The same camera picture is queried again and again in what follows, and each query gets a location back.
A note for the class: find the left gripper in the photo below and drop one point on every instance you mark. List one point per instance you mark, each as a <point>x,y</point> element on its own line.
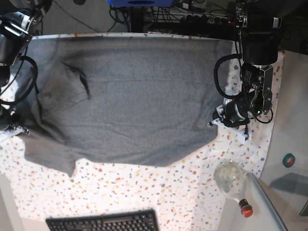
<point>219,117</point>

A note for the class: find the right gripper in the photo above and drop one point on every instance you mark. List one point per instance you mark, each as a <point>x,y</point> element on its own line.
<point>10,126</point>

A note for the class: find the grey t-shirt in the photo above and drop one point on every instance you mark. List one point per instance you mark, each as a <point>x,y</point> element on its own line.
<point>119,100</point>

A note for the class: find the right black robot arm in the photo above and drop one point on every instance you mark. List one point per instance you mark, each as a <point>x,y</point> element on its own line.
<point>18,19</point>

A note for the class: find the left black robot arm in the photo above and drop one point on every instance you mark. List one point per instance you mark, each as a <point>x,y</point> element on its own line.
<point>256,46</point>

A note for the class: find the clear glass bottle red cap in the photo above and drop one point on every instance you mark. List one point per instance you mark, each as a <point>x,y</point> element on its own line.
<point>231,181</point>

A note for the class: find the terrazzo pattern tablecloth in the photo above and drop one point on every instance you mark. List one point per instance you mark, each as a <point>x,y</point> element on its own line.
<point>184,193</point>

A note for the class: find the green tape roll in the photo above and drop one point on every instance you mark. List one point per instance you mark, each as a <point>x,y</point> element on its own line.
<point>288,160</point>

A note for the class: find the black keyboard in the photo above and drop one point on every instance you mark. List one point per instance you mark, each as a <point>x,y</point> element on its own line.
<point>131,221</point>

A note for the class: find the blue box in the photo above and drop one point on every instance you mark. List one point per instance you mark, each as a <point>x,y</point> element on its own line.
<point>141,3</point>

